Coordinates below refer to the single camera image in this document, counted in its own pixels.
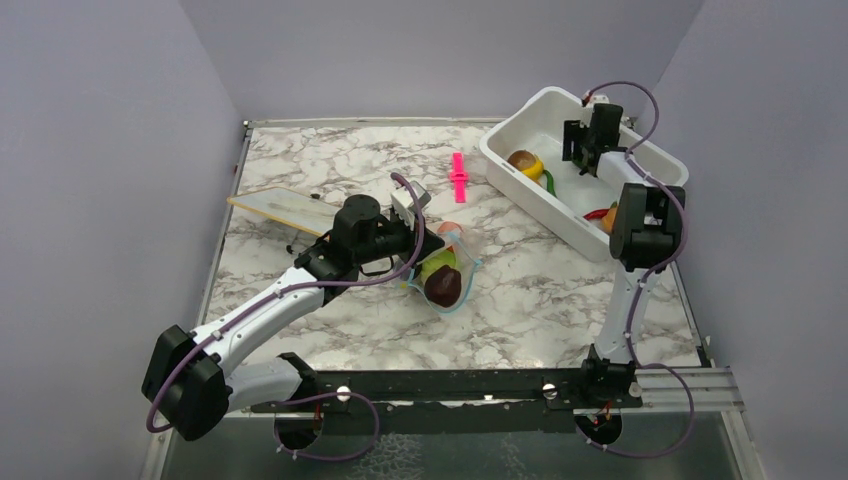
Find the black metal base rail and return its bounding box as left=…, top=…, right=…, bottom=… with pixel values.
left=249, top=354, right=643, bottom=435

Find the peach toy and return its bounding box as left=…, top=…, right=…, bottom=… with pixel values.
left=600, top=205, right=617, bottom=234

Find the dark maroon plum toy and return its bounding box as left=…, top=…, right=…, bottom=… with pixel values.
left=424, top=267, right=462, bottom=308

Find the clear zip top bag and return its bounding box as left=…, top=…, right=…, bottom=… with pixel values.
left=396, top=221, right=483, bottom=314

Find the green cucumber toy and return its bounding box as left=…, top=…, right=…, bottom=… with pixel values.
left=543, top=169, right=557, bottom=198

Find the yellow banana toy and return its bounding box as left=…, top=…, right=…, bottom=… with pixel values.
left=520, top=156, right=545, bottom=183

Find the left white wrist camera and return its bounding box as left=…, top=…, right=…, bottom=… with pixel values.
left=391, top=181, right=431, bottom=229

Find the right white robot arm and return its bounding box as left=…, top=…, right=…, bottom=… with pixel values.
left=563, top=100, right=685, bottom=407

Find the pink plastic clip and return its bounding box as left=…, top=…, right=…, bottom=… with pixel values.
left=449, top=152, right=469, bottom=204

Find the white plastic bin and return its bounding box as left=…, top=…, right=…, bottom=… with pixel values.
left=478, top=86, right=690, bottom=264

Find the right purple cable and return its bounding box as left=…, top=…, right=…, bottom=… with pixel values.
left=582, top=80, right=697, bottom=372

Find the purple cable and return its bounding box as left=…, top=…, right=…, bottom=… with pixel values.
left=582, top=80, right=697, bottom=372
left=145, top=172, right=427, bottom=435

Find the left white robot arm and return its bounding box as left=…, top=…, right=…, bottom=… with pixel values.
left=141, top=185, right=445, bottom=441

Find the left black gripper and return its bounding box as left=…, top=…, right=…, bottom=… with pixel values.
left=355, top=209, right=446, bottom=269

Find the red chili pepper toy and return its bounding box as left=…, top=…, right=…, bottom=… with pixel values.
left=583, top=209, right=609, bottom=220

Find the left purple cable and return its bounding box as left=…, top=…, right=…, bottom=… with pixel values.
left=145, top=172, right=427, bottom=435

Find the green cabbage toy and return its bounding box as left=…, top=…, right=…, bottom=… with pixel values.
left=420, top=248, right=457, bottom=282

